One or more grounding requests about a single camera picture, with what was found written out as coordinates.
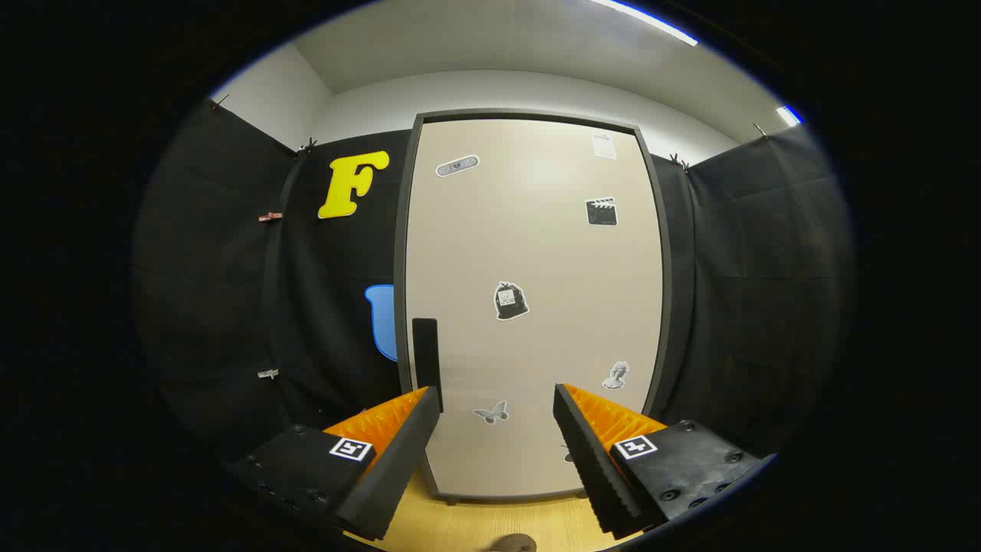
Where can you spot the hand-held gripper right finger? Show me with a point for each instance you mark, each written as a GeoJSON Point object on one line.
{"type": "Point", "coordinates": [590, 460]}

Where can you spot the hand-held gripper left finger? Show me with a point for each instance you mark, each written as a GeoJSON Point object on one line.
{"type": "Point", "coordinates": [398, 460]}

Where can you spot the grey shoe cabinet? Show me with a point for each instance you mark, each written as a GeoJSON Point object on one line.
{"type": "Point", "coordinates": [399, 253]}

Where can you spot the black backdrop cloth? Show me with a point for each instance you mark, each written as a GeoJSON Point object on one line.
{"type": "Point", "coordinates": [214, 268]}

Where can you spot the ceiling light strip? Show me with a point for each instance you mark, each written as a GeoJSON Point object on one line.
{"type": "Point", "coordinates": [651, 21]}
{"type": "Point", "coordinates": [788, 116]}

